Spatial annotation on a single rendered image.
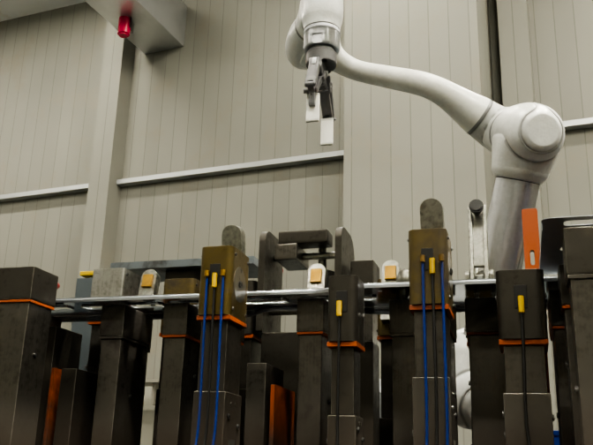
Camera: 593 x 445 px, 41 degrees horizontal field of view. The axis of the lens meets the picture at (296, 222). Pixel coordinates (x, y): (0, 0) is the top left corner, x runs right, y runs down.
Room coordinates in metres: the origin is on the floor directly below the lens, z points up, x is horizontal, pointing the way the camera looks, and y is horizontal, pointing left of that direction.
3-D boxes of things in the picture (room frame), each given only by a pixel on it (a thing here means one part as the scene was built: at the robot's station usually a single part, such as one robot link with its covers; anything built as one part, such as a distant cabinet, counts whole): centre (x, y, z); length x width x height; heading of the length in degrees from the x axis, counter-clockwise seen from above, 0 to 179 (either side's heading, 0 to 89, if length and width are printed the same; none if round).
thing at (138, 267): (1.87, 0.25, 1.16); 0.37 x 0.14 x 0.02; 74
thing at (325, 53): (1.69, -0.05, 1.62); 0.08 x 0.07 x 0.09; 164
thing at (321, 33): (1.69, -0.05, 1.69); 0.09 x 0.09 x 0.06
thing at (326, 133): (1.76, -0.07, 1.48); 0.03 x 0.01 x 0.07; 74
